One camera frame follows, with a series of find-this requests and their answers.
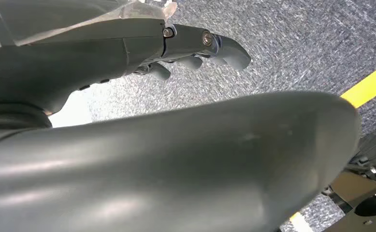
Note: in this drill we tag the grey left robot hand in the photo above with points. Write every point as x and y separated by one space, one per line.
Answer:
181 166

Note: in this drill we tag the yellow floor tape strip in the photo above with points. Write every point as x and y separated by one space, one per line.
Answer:
370 85
300 222

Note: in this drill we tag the ribbed grey left arm sleeve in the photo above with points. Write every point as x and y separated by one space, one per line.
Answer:
12 117

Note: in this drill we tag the dark grey machine housing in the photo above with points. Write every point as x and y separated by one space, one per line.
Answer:
375 153

